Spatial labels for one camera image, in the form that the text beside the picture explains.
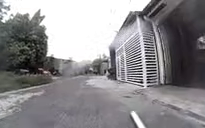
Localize distant trees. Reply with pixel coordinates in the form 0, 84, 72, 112
89, 54, 111, 76

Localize building with white grille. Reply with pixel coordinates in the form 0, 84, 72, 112
108, 11, 166, 88

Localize distant low building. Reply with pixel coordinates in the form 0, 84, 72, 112
44, 56, 92, 77

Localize grey asphalt road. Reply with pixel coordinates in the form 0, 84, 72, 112
0, 74, 205, 128

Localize robot's own part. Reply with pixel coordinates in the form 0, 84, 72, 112
129, 110, 147, 128

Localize row of trees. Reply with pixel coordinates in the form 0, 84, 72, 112
0, 0, 50, 73

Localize building with dark openings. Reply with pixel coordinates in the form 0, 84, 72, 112
140, 0, 205, 90

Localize pale concrete kerb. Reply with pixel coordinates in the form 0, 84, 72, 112
0, 81, 55, 100

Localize grass verge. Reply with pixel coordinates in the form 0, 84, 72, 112
0, 70, 54, 94

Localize grey concrete pavement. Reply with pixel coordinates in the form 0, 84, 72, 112
113, 78, 205, 127

